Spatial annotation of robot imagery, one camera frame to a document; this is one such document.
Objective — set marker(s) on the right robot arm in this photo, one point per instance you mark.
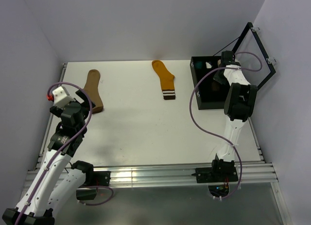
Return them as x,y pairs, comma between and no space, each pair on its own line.
238,107

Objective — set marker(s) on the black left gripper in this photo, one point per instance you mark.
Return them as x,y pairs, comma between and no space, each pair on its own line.
85,105

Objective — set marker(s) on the teal rolled sock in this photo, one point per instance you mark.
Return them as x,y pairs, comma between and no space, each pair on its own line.
198,65

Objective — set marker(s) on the glass box lid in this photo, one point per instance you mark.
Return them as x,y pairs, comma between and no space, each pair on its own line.
252,54

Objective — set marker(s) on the black storage box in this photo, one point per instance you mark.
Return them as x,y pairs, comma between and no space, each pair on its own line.
206,98

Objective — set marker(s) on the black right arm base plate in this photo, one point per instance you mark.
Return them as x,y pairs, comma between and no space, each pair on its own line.
207,175

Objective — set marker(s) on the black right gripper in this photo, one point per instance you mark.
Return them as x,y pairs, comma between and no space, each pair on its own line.
216,78

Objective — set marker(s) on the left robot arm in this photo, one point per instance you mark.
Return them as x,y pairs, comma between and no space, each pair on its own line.
39,204

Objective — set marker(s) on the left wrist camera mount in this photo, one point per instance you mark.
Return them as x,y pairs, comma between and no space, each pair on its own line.
60,97

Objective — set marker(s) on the dark brown striped-cuff sock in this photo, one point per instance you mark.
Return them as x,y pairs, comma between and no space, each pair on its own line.
215,86

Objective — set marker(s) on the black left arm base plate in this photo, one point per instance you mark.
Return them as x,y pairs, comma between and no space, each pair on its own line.
98,178

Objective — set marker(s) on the mustard yellow striped-cuff sock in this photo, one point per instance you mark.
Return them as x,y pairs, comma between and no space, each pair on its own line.
166,80

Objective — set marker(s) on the aluminium front frame rails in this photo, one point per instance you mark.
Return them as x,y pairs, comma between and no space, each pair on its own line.
179,175

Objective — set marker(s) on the tan ribbed sock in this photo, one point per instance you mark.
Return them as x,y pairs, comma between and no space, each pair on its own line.
91,88

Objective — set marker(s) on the white rolled sock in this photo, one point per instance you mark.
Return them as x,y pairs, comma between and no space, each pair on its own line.
208,65

